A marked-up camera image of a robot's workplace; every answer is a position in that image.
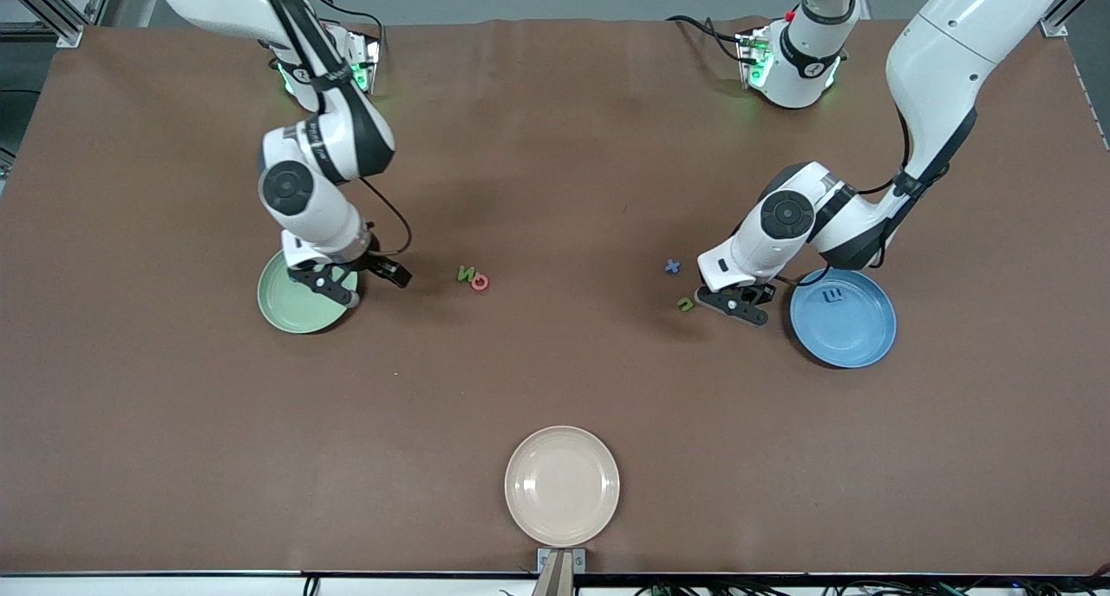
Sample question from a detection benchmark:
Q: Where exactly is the metal arm base connector plate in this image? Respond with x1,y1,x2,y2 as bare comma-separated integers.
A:
345,28,382,95
735,25,774,92

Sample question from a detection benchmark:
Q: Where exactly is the green plate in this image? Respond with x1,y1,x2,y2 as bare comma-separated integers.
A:
257,249,359,335

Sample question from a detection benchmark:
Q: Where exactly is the blue plate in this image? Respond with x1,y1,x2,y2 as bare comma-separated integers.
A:
789,267,898,370

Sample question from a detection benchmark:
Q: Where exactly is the brown table cover mat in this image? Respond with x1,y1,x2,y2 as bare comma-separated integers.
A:
0,16,1110,577

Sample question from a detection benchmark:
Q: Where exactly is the beige plate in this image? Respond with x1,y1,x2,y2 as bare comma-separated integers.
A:
504,425,622,548

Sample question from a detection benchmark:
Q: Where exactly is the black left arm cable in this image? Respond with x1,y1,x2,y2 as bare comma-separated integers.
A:
776,102,911,286

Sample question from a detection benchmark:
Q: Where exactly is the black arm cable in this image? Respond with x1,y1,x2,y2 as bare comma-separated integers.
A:
776,102,911,286
256,0,413,257

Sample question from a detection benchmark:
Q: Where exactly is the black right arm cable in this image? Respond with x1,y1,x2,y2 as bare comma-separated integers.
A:
256,0,413,257

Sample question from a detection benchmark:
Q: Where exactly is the black base power cable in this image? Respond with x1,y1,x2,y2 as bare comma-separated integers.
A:
666,13,748,64
299,0,387,50

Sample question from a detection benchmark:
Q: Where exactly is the aluminium frame post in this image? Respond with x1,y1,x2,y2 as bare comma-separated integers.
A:
1038,0,1110,38
0,0,120,49

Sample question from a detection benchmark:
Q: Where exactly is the metal camera post bracket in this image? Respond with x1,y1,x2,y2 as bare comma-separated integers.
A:
536,547,588,596

